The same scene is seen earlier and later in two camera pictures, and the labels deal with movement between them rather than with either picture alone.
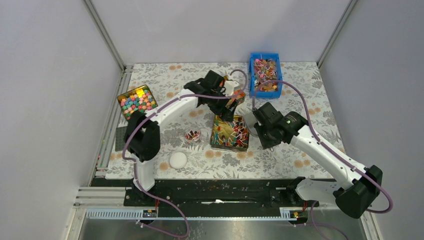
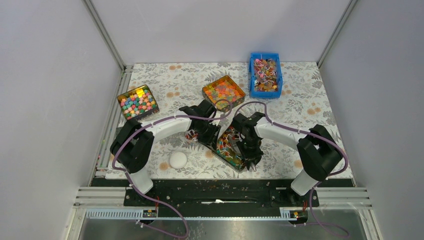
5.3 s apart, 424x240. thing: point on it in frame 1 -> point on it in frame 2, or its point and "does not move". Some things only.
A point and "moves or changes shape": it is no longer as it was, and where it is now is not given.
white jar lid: [178, 160] does not move
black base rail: [212, 193] does not move
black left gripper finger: [235, 102] -> [211, 133]
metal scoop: [250, 120] moves or changes shape
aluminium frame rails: [95, 196] does not move
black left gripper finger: [227, 114] -> [208, 135]
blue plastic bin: [265, 73] does not move
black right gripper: [266, 143] -> [254, 157]
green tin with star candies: [140, 99] does not move
